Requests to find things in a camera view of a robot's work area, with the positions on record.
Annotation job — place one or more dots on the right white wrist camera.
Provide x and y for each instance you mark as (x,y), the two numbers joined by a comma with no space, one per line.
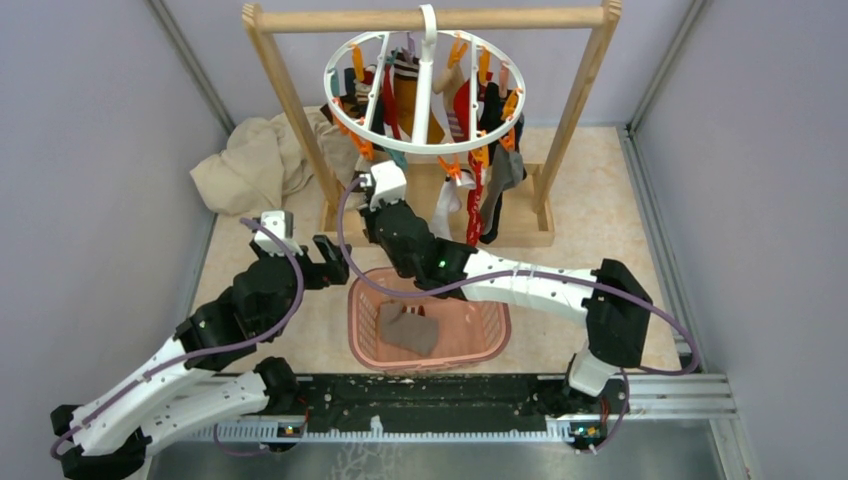
(386,184)

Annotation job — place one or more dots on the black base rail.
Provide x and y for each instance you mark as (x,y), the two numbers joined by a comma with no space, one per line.
(326,408)

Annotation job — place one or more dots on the beige brown sock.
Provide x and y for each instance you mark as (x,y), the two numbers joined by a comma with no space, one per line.
(338,149)

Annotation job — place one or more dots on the pink plastic laundry basket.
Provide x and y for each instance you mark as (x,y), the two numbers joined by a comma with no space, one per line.
(470,332)

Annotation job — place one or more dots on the white round clip hanger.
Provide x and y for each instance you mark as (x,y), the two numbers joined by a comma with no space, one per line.
(446,94)

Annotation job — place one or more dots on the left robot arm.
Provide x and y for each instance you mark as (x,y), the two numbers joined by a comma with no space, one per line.
(113,436)

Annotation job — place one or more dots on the beige crumpled cloth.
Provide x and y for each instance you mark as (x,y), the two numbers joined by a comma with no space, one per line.
(261,164)

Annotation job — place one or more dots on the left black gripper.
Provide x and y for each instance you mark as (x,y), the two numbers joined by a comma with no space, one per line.
(336,269)

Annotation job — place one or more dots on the grey sock with striped cuff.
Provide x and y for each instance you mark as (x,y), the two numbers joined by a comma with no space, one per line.
(403,328)

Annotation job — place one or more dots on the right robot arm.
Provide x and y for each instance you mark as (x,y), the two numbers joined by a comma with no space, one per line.
(608,301)

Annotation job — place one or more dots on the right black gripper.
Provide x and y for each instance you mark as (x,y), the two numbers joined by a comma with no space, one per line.
(370,217)

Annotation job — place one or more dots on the red patterned sock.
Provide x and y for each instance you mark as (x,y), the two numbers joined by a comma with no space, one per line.
(479,161)

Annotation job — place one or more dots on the grey black sock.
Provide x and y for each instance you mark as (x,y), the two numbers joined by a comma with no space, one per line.
(507,172)

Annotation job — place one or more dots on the white sock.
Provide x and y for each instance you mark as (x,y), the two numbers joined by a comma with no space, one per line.
(447,203)

